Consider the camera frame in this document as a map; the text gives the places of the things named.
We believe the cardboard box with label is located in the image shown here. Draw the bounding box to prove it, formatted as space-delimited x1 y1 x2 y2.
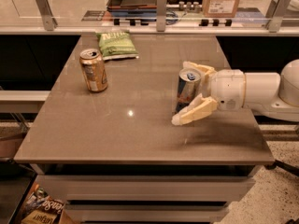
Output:
202 0 240 18

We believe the middle metal bracket post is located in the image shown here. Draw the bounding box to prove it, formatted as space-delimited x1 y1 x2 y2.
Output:
156 0 167 32

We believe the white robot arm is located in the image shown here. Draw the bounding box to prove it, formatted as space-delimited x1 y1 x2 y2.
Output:
172 60 299 125

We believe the blue silver redbull can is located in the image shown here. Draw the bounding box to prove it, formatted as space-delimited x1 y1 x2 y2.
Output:
176 68 201 113

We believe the green chip bag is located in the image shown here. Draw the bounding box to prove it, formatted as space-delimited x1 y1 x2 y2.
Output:
96 32 138 61

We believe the upper white drawer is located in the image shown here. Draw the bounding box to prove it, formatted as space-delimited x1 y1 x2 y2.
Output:
36 175 254 202

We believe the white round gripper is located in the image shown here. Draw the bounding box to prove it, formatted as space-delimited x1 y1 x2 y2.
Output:
171 62 246 126

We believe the right metal bracket post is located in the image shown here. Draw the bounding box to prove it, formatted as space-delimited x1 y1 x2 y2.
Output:
265 0 291 33

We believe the left metal bracket post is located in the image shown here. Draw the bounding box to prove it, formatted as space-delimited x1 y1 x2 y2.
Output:
36 0 57 31

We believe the gold soda can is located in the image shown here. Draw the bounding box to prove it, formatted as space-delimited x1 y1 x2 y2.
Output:
79 49 107 92

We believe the metal bracket post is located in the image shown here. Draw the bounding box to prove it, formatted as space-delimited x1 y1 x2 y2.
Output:
265 0 291 33
36 0 57 31
156 0 167 32

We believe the magazine stack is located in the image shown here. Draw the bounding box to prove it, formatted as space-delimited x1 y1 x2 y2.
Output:
13 183 75 224

